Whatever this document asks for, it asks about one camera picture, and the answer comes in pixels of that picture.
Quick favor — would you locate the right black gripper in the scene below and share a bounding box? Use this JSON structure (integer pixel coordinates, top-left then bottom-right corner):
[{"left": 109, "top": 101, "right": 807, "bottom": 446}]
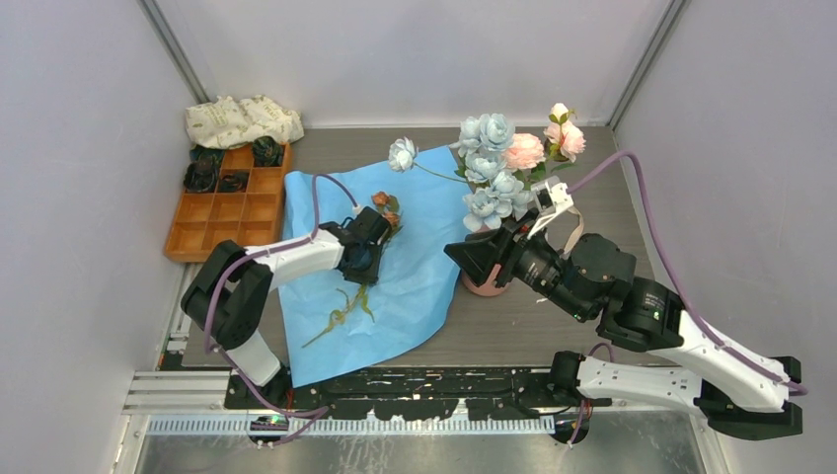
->
[{"left": 440, "top": 205, "right": 588, "bottom": 319}]

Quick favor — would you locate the orange rose stem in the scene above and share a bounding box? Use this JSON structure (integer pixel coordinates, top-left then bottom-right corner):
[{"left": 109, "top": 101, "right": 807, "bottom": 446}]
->
[
  {"left": 344, "top": 200, "right": 402, "bottom": 322},
  {"left": 303, "top": 191, "right": 400, "bottom": 348}
]

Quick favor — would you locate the flower bouquet blue paper wrap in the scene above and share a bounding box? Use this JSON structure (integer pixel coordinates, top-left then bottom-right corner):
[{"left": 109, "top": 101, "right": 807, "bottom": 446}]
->
[{"left": 278, "top": 146, "right": 470, "bottom": 388}]

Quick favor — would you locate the light blue flower stem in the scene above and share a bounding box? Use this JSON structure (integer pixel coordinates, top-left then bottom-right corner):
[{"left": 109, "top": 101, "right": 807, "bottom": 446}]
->
[{"left": 387, "top": 114, "right": 533, "bottom": 232}]

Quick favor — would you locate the pink peony flower stem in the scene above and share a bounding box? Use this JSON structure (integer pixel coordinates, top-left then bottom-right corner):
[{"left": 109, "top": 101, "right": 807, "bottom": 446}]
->
[{"left": 503, "top": 103, "right": 586, "bottom": 185}]

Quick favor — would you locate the beige ribbon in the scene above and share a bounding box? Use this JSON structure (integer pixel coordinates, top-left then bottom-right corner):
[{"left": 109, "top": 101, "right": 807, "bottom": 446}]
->
[{"left": 559, "top": 197, "right": 584, "bottom": 257}]

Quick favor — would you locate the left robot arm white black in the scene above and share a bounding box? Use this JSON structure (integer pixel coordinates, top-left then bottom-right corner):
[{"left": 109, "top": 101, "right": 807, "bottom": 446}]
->
[{"left": 180, "top": 206, "right": 394, "bottom": 408}]

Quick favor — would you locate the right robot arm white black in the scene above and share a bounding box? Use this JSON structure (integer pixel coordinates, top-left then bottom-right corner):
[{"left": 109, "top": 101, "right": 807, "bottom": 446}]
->
[{"left": 444, "top": 211, "right": 803, "bottom": 440}]

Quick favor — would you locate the pink cylindrical vase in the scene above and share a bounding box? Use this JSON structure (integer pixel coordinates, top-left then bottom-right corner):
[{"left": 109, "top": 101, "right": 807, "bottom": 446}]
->
[{"left": 460, "top": 265, "right": 509, "bottom": 297}]

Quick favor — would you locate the orange compartment tray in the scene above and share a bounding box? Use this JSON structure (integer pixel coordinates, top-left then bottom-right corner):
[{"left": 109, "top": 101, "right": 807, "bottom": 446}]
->
[{"left": 164, "top": 143, "right": 293, "bottom": 263}]

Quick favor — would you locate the dark rolled sock top right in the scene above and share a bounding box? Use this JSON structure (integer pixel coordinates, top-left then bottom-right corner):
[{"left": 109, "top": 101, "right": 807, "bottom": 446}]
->
[{"left": 252, "top": 136, "right": 285, "bottom": 167}]

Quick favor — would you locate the dark rolled sock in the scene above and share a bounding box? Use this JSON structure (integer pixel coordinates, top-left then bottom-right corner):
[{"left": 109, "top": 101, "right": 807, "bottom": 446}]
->
[
  {"left": 252, "top": 136, "right": 285, "bottom": 167},
  {"left": 183, "top": 158, "right": 218, "bottom": 194},
  {"left": 216, "top": 171, "right": 250, "bottom": 194}
]

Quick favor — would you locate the dark rolled sock middle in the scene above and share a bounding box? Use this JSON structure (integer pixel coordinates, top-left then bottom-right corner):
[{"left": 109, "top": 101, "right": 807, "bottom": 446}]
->
[{"left": 216, "top": 171, "right": 250, "bottom": 194}]

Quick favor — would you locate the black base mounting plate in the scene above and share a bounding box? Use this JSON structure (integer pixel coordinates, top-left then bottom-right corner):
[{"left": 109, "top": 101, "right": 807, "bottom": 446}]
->
[{"left": 259, "top": 366, "right": 579, "bottom": 421}]

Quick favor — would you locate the dark rolled sock left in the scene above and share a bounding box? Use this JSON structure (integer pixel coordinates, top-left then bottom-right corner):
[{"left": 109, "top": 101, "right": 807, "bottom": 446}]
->
[{"left": 183, "top": 158, "right": 218, "bottom": 194}]

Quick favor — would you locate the cream patterned cloth bag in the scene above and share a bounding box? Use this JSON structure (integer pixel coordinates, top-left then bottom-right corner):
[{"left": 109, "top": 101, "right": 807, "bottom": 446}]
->
[{"left": 185, "top": 95, "right": 305, "bottom": 150}]

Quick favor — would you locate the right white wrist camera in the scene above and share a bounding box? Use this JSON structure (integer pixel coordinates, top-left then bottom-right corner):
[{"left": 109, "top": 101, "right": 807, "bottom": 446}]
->
[{"left": 527, "top": 176, "right": 574, "bottom": 240}]

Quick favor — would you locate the aluminium rail frame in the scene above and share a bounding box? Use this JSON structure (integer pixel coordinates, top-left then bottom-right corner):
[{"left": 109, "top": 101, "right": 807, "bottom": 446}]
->
[{"left": 115, "top": 282, "right": 726, "bottom": 473}]

